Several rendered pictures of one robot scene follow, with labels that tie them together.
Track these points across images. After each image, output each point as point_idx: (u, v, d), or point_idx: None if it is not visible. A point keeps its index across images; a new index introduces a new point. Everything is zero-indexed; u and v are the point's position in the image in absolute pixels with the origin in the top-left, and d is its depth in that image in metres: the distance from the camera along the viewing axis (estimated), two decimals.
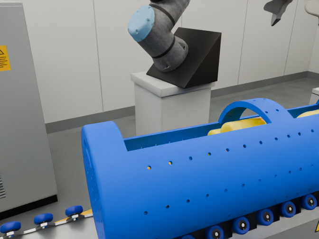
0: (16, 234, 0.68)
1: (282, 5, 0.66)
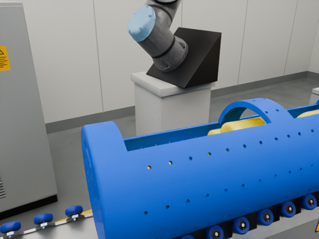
0: (16, 234, 0.68)
1: None
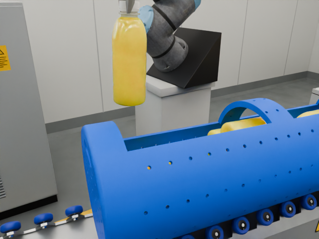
0: (16, 234, 0.68)
1: None
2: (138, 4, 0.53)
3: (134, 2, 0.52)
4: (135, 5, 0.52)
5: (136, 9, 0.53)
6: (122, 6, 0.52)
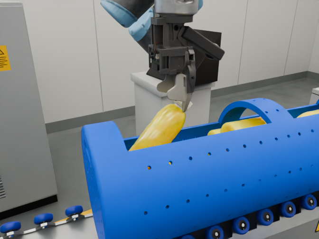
0: (16, 234, 0.68)
1: (175, 84, 0.66)
2: (191, 105, 0.66)
3: (191, 102, 0.66)
4: (189, 105, 0.66)
5: (188, 107, 0.66)
6: None
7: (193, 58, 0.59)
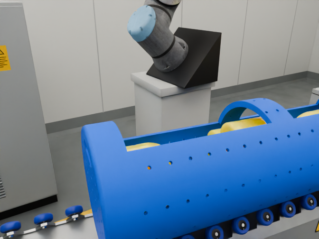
0: (16, 234, 0.68)
1: None
2: None
3: None
4: None
5: None
6: None
7: None
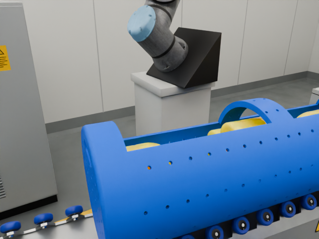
0: (16, 234, 0.68)
1: None
2: None
3: None
4: None
5: None
6: None
7: None
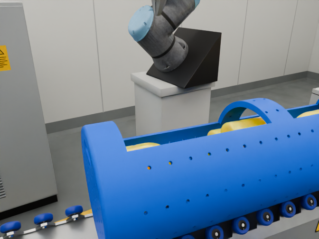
0: (16, 234, 0.68)
1: None
2: None
3: None
4: None
5: None
6: None
7: None
